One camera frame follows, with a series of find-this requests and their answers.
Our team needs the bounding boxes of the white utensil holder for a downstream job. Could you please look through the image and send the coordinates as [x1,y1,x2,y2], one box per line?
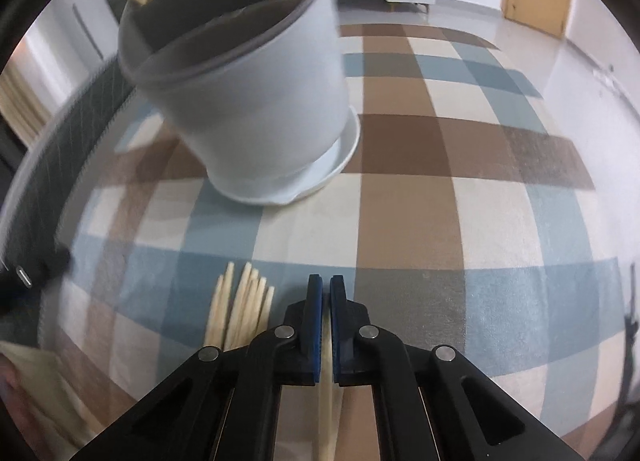
[117,0,350,194]

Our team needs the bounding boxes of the plaid checkered cloth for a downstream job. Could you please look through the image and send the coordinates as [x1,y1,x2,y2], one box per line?
[37,23,631,461]

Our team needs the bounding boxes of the person's beige trousers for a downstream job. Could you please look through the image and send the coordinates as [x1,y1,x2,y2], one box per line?
[0,341,116,461]

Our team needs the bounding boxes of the dark cable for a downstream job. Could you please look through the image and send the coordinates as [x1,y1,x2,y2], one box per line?
[617,261,640,422]

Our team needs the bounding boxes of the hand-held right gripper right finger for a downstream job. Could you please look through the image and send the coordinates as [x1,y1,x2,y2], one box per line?
[329,275,586,461]

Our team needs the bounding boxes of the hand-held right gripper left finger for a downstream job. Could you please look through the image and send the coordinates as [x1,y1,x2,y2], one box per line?
[67,274,322,461]

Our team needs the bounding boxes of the white wardrobe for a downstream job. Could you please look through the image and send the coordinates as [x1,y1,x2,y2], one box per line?
[65,0,121,62]

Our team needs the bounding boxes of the grey quilted mattress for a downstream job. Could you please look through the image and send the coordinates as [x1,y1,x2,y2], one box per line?
[0,61,136,262]

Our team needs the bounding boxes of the white drip tray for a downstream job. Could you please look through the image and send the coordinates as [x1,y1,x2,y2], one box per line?
[207,106,362,206]

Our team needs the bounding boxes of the bunch of wooden chopsticks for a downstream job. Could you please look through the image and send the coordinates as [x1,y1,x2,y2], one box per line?
[202,261,277,352]

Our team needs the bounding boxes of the pale bamboo chopstick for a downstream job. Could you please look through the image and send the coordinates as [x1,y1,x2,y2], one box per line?
[315,308,343,461]

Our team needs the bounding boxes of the beige curtain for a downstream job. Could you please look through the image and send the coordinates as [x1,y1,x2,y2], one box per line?
[0,61,51,142]

